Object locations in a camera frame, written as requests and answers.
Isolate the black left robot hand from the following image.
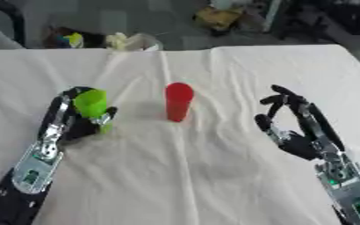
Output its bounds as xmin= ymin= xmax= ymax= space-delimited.
xmin=37 ymin=86 xmax=119 ymax=145

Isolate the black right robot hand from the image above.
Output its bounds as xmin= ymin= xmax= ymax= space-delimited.
xmin=254 ymin=84 xmax=346 ymax=162

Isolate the green plastic cup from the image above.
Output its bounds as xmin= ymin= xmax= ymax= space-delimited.
xmin=72 ymin=89 xmax=114 ymax=135

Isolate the red plastic cup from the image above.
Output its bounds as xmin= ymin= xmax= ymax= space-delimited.
xmin=164 ymin=82 xmax=196 ymax=123

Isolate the dark bag with colourful items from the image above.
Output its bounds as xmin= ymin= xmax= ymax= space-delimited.
xmin=43 ymin=26 xmax=108 ymax=49

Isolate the white plastic bag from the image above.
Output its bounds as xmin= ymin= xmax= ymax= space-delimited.
xmin=104 ymin=32 xmax=165 ymax=53

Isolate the yellow bag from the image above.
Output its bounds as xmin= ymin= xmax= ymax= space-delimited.
xmin=193 ymin=5 xmax=247 ymax=32

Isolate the black chair frame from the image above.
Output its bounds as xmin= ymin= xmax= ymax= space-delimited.
xmin=0 ymin=0 xmax=28 ymax=47

